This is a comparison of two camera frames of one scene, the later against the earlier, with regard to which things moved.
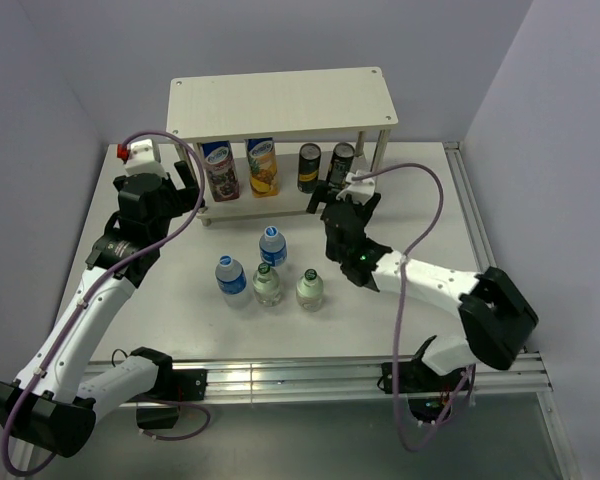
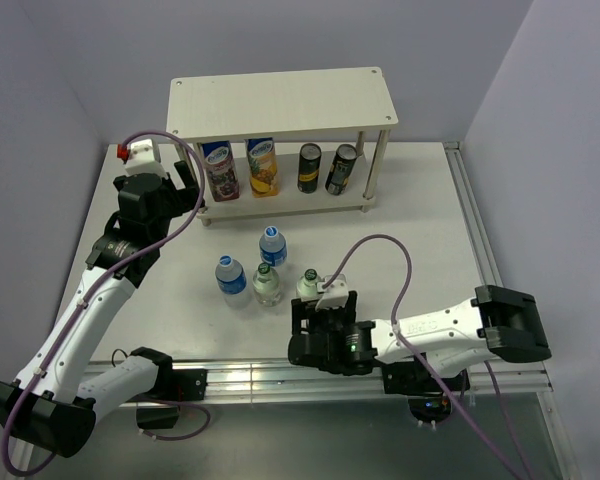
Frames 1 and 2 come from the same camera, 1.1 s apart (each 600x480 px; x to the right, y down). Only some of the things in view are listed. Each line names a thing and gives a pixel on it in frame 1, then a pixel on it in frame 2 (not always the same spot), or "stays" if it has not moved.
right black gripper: (366, 211) -> (306, 309)
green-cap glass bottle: (266, 285) stays
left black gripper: (186, 198) stays
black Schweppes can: (309, 164) stays
